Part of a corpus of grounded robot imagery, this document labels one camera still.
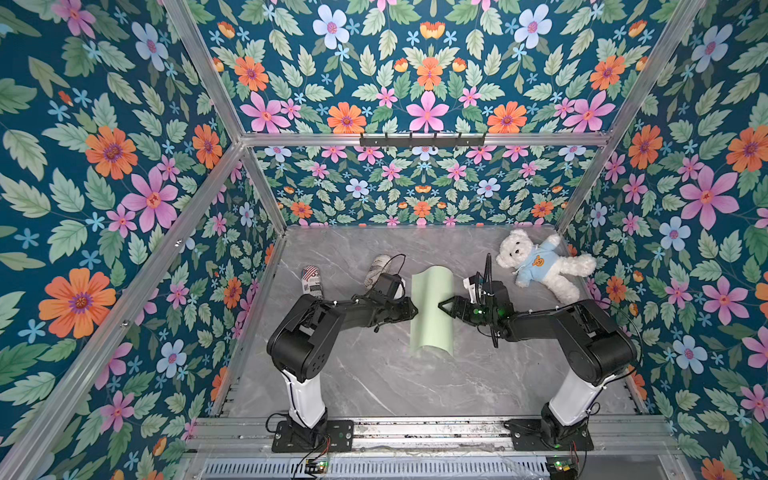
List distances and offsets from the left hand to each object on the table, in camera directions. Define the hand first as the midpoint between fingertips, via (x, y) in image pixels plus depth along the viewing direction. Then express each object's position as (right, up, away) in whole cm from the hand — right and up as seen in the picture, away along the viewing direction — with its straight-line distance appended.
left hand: (418, 313), depth 95 cm
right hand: (+9, +2, -2) cm, 9 cm away
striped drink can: (-37, +10, +6) cm, 39 cm away
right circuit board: (+34, -33, -24) cm, 53 cm away
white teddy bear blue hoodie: (+42, +17, +4) cm, 45 cm away
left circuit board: (-26, -33, -23) cm, 48 cm away
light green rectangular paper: (+4, -2, -6) cm, 8 cm away
